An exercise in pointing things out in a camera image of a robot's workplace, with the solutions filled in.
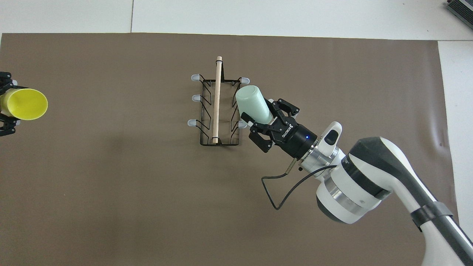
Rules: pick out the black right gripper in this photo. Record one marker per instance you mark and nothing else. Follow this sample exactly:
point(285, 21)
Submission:
point(293, 138)

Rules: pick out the pale green plastic cup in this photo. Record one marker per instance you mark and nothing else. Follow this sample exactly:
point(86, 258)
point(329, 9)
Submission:
point(253, 103)

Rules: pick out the yellow plastic cup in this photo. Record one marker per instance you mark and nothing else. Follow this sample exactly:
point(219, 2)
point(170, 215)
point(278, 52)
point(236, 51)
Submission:
point(26, 104)

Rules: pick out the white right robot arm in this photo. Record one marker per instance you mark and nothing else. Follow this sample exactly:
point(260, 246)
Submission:
point(369, 177)

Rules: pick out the brown table mat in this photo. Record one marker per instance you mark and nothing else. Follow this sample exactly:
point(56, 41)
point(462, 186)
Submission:
point(111, 184)

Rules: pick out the grey ribbed device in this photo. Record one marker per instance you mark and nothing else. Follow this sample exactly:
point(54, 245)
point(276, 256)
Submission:
point(462, 8)

